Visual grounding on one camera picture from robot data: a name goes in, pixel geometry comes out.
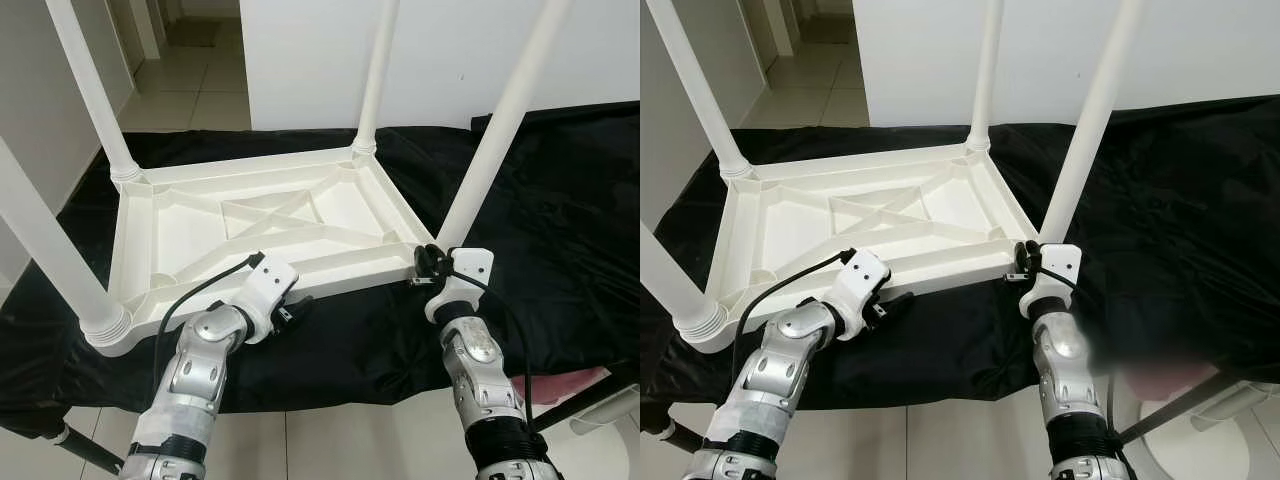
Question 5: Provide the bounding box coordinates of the white plastic table top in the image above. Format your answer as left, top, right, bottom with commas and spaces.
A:
85, 148, 437, 358
690, 145, 1042, 354

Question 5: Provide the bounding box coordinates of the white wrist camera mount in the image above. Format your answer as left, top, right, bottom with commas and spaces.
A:
1018, 243, 1084, 320
830, 249, 894, 342
425, 248, 495, 324
235, 254, 300, 345

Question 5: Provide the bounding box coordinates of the white door frame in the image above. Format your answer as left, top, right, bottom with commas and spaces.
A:
108, 0, 167, 63
745, 0, 802, 62

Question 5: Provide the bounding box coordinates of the white round stool base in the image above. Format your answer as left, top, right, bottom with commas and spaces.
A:
1129, 384, 1280, 480

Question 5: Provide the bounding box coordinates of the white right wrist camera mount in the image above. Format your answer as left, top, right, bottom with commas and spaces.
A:
1018, 243, 1084, 320
425, 248, 495, 324

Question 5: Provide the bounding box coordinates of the pink stool seat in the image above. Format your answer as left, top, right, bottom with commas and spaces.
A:
1119, 364, 1217, 397
524, 366, 607, 403

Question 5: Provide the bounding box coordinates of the black cloth table cover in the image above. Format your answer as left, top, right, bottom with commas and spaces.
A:
0, 100, 641, 442
640, 95, 1280, 412

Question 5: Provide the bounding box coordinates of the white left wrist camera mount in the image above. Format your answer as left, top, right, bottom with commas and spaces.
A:
235, 254, 300, 345
830, 249, 894, 342

